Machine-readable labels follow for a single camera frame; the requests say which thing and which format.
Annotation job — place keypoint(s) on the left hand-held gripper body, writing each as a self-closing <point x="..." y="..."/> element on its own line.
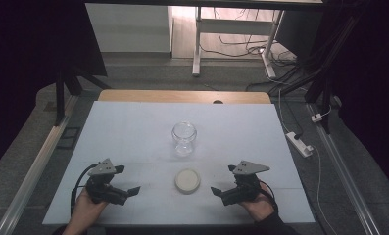
<point x="100" y="168"/>

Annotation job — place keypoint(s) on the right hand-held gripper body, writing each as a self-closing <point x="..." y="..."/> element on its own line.
<point x="247" y="168"/>

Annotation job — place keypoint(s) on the cream round jar lid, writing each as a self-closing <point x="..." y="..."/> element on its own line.
<point x="187" y="181"/>

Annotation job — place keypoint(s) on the clear glass jar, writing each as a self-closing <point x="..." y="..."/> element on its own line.
<point x="184" y="135"/>

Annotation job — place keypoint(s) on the person's right hand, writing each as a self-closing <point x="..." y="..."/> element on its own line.
<point x="259" y="207"/>

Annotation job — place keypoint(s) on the person's left hand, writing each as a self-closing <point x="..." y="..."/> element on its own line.
<point x="86" y="212"/>

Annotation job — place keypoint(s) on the pale blue foam board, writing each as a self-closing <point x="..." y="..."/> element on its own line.
<point x="143" y="130"/>

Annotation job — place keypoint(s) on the white power strip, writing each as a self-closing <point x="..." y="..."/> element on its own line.
<point x="300" y="146"/>

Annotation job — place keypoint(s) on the black plug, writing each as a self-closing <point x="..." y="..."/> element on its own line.
<point x="299" y="134"/>

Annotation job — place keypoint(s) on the black metal stand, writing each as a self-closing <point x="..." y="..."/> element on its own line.
<point x="60" y="98"/>
<point x="322" y="65"/>

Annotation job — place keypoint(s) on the small white adapter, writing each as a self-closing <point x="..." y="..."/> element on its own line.
<point x="316" y="117"/>

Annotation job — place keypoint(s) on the wooden table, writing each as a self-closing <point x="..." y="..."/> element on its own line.
<point x="169" y="96"/>

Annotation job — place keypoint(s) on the black curtain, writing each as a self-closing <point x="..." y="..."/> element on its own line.
<point x="375" y="81"/>
<point x="25" y="65"/>

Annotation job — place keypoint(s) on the black rectangular frame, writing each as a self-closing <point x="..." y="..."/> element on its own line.
<point x="60" y="143"/>

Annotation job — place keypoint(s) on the aluminium rail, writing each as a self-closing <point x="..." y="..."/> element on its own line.
<point x="35" y="163"/>
<point x="342" y="169"/>

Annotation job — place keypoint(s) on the white desk frame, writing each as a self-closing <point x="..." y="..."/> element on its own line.
<point x="234" y="26"/>

